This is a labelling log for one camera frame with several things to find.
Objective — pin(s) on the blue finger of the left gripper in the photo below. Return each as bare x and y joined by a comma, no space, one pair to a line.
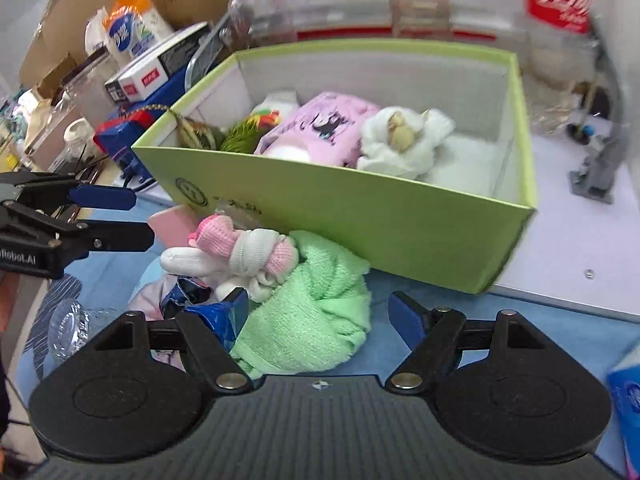
103,197
120,236

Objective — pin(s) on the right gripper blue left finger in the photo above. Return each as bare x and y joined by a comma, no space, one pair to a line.
226,318

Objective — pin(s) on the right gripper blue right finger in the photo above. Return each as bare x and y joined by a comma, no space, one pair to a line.
409,318

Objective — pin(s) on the pink white socks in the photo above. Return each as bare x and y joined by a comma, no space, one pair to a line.
225,257

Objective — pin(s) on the green towel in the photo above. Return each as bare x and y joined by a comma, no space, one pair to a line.
318,319

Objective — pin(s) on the white small towel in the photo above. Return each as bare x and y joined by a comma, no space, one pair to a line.
400,142

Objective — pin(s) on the pink tissue pack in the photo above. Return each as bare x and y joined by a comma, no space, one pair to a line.
325,131

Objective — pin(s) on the blue red box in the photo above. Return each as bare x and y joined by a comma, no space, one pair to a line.
120,132

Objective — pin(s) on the white red small box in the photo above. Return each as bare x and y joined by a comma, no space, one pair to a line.
148,72

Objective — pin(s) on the green fuzzy toy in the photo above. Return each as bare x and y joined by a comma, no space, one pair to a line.
245,134

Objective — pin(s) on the green cardboard box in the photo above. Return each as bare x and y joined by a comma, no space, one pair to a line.
458,229

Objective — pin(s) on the orange blue wipes pack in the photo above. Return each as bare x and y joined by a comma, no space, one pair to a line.
127,30

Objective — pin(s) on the blue tissue pack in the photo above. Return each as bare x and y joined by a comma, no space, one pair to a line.
624,383

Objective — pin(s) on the clear jar red lid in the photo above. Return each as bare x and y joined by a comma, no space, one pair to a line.
262,23

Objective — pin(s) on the pink tinted glass bottle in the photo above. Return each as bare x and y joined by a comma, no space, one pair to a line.
420,0

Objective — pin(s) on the cola bottle red label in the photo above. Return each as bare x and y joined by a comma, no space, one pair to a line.
562,48

